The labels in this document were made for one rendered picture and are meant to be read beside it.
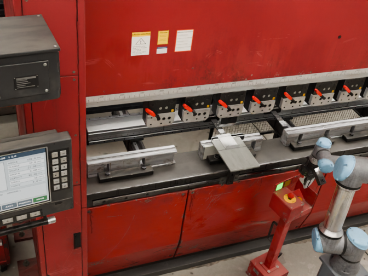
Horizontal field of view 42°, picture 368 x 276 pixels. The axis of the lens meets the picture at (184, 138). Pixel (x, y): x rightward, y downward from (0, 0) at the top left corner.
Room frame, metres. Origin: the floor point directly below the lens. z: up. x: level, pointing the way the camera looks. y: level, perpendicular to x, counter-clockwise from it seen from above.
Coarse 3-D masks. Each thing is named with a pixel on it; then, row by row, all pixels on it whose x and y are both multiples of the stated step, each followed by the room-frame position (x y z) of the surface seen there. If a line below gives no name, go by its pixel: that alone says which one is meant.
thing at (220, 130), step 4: (212, 112) 2.42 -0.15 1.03; (212, 116) 2.40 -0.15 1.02; (204, 120) 2.38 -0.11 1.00; (208, 120) 2.39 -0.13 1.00; (212, 120) 2.38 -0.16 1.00; (216, 120) 2.39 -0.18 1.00; (216, 124) 2.35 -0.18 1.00; (216, 128) 2.31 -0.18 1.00; (220, 128) 2.31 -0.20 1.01; (220, 132) 2.28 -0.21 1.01; (224, 132) 2.28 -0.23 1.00
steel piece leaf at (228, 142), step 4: (228, 136) 2.25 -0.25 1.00; (220, 140) 2.20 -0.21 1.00; (224, 140) 2.21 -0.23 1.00; (228, 140) 2.21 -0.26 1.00; (232, 140) 2.22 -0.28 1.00; (224, 144) 2.17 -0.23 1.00; (228, 144) 2.18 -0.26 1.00; (232, 144) 2.18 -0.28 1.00; (236, 144) 2.19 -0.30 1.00; (228, 148) 2.14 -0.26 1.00
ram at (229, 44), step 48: (96, 0) 1.88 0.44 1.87; (144, 0) 1.97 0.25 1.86; (192, 0) 2.06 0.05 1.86; (240, 0) 2.17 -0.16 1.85; (288, 0) 2.28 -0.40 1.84; (336, 0) 2.41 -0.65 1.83; (96, 48) 1.88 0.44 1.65; (192, 48) 2.08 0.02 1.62; (240, 48) 2.19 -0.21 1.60; (288, 48) 2.32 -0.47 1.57; (336, 48) 2.45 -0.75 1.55
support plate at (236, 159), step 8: (216, 144) 2.16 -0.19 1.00; (240, 144) 2.20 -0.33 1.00; (224, 152) 2.10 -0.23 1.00; (232, 152) 2.11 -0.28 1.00; (240, 152) 2.12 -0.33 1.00; (248, 152) 2.13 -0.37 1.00; (224, 160) 2.03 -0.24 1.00; (232, 160) 2.04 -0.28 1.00; (240, 160) 2.05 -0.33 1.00; (248, 160) 2.06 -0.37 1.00; (256, 160) 2.07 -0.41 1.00; (232, 168) 1.98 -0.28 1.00; (240, 168) 1.99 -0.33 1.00; (248, 168) 2.00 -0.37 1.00
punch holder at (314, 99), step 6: (312, 84) 2.45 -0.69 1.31; (318, 84) 2.43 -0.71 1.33; (324, 84) 2.45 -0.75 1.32; (330, 84) 2.47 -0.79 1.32; (336, 84) 2.49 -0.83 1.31; (312, 90) 2.44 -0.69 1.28; (324, 90) 2.46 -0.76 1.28; (330, 90) 2.48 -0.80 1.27; (306, 96) 2.48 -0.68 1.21; (312, 96) 2.43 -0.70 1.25; (318, 96) 2.44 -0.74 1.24; (330, 96) 2.48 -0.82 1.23; (306, 102) 2.46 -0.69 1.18; (312, 102) 2.43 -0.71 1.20; (318, 102) 2.45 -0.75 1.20; (324, 102) 2.47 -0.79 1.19
